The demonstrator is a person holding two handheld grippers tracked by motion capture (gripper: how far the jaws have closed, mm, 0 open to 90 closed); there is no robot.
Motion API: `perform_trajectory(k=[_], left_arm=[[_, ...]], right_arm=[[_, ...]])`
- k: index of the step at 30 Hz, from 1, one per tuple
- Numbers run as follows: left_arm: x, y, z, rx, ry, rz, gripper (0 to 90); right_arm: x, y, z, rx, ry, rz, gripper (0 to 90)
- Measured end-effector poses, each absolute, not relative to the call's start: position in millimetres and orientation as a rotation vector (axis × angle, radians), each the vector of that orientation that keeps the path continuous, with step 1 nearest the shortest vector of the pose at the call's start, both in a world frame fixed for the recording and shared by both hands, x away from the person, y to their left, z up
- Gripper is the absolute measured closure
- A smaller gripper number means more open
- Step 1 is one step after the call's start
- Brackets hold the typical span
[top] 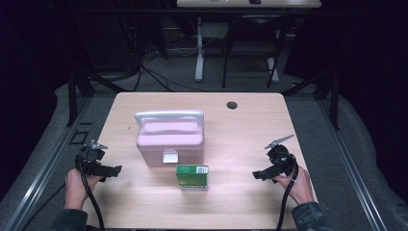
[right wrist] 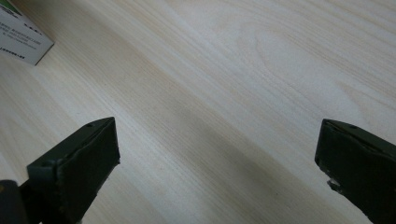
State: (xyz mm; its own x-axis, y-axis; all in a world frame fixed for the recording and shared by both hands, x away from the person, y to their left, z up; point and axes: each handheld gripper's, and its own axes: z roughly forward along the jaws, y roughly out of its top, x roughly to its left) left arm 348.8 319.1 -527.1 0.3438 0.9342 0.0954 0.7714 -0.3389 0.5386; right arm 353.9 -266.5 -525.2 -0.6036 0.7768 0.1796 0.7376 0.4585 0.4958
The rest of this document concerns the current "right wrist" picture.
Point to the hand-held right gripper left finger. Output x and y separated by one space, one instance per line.
77 168

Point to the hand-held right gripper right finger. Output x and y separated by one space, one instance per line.
358 168

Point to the white and green carton box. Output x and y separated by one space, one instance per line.
21 34

